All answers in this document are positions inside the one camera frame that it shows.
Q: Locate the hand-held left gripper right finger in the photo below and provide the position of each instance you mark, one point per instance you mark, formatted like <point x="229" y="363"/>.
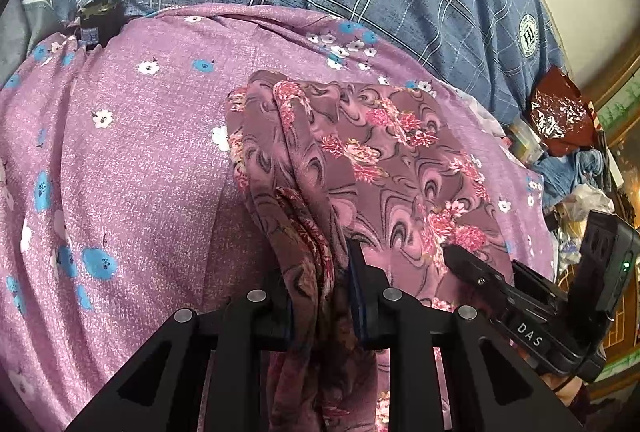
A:
<point x="357" y="307"/>

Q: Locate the blue denim garment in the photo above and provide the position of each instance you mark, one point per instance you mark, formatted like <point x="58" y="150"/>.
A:
<point x="575" y="174"/>

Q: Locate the red plastic bag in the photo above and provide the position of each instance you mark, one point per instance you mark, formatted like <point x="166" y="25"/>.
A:
<point x="560" y="111"/>

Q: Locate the person's right forearm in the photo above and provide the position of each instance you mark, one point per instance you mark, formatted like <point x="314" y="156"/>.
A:
<point x="565" y="392"/>

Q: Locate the maroon floral shirt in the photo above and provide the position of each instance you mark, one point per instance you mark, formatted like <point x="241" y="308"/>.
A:
<point x="400" y="171"/>

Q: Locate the purple floral bed sheet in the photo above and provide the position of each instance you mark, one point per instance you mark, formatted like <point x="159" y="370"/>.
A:
<point x="150" y="151"/>

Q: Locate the small dark bottle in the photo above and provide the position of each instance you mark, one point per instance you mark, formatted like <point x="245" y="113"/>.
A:
<point x="100" y="24"/>

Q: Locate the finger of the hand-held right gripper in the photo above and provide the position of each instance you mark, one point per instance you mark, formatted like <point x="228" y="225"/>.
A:
<point x="475" y="269"/>
<point x="540" y="279"/>

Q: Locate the white plastic bag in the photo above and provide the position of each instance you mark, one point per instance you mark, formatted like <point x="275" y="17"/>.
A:
<point x="590" y="199"/>

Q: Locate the wooden framed green picture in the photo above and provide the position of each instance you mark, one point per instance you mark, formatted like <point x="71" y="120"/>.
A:
<point x="620" y="111"/>

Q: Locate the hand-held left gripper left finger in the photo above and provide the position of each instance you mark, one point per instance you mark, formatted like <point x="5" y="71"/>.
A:
<point x="250" y="327"/>

